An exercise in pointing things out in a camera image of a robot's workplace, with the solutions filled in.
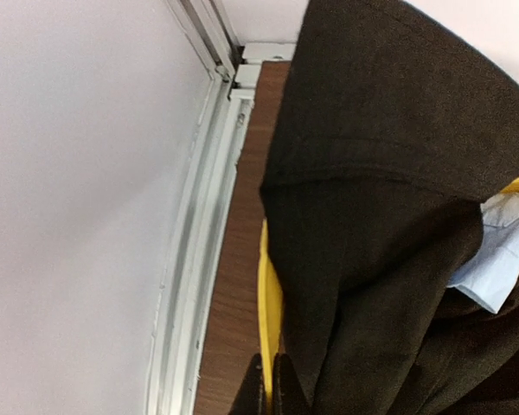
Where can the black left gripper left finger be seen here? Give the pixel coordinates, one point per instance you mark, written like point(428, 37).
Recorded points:
point(251, 396)

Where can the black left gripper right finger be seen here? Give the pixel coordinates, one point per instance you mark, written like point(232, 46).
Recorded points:
point(287, 395)

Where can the black long sleeve shirt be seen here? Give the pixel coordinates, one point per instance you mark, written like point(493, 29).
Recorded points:
point(397, 136)

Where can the yellow plastic basket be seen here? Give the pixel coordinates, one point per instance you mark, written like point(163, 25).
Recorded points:
point(270, 298)

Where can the light blue shirt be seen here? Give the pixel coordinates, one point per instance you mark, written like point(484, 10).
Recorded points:
point(497, 255)

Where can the aluminium left corner post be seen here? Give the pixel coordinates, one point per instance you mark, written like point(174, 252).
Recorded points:
point(187, 284)

